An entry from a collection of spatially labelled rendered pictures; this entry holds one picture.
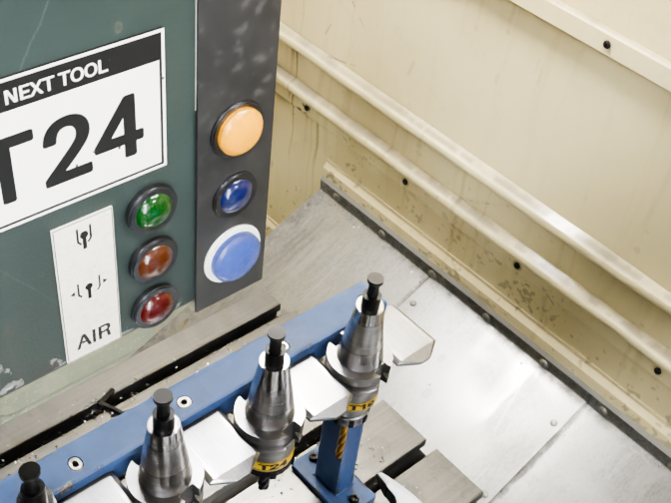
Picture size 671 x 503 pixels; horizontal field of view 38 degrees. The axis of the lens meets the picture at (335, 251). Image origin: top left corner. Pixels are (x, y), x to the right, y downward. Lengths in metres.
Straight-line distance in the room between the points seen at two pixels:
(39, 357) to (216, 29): 0.18
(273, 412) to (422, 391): 0.66
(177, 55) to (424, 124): 1.05
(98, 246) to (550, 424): 1.07
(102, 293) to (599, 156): 0.88
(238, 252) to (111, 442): 0.38
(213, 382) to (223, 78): 0.49
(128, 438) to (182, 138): 0.45
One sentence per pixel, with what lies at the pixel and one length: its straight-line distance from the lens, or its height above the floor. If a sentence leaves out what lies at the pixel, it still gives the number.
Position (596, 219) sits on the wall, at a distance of 1.31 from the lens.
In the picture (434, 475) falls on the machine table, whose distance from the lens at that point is 1.26.
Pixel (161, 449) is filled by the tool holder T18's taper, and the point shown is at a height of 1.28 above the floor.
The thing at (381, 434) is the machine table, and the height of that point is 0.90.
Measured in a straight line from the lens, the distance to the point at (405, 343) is 0.96.
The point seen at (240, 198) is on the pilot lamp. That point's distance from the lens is 0.49.
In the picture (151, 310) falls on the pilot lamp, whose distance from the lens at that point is 0.50.
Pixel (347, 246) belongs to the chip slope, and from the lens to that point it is 1.63.
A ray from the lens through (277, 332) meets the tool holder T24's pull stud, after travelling 0.80.
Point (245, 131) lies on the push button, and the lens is 0.46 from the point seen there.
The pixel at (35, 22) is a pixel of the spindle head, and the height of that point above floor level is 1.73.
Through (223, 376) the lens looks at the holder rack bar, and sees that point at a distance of 0.90.
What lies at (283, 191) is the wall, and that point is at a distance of 1.82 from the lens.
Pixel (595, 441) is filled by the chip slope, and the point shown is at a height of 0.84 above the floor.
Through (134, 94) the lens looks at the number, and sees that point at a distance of 0.42.
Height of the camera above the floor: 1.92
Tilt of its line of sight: 42 degrees down
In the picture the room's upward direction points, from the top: 8 degrees clockwise
